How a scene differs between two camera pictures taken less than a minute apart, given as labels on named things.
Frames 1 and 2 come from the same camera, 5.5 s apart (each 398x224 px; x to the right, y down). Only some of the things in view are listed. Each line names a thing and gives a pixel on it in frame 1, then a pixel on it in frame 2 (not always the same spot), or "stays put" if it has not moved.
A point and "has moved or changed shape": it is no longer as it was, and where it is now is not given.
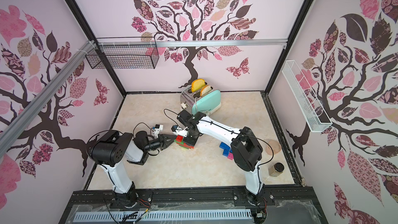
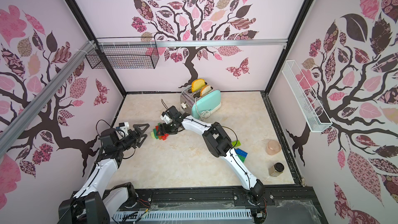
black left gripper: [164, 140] to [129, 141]
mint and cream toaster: [194, 102] stays put
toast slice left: [197, 84] stays put
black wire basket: [138, 53] stays put
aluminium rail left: [8, 132] stays put
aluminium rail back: [193, 41] stays put
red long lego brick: [186, 145] has moved or changed shape
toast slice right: [205, 89] stays put
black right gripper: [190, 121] to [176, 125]
